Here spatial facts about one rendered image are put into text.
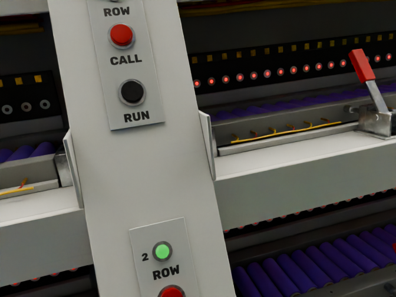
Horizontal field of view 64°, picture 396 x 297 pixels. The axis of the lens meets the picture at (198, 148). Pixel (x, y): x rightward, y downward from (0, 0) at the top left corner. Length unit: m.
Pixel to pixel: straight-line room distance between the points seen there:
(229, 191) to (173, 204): 0.05
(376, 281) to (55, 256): 0.32
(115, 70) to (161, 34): 0.05
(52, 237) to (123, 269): 0.05
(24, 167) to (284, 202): 0.21
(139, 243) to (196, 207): 0.05
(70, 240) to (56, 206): 0.03
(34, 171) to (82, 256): 0.08
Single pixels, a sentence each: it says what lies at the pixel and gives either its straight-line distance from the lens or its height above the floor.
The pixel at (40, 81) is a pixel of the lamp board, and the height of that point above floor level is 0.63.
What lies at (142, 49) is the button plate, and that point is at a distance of 0.25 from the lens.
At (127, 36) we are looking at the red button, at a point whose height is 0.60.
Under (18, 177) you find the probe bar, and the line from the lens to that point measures 0.29.
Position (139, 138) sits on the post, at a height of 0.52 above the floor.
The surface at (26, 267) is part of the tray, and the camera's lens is 0.26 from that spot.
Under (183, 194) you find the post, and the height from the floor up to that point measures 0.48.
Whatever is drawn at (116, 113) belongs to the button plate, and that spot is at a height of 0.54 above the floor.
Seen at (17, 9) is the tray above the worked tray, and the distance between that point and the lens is 0.29.
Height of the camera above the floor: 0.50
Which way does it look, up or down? 3 degrees up
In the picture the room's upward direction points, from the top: 11 degrees counter-clockwise
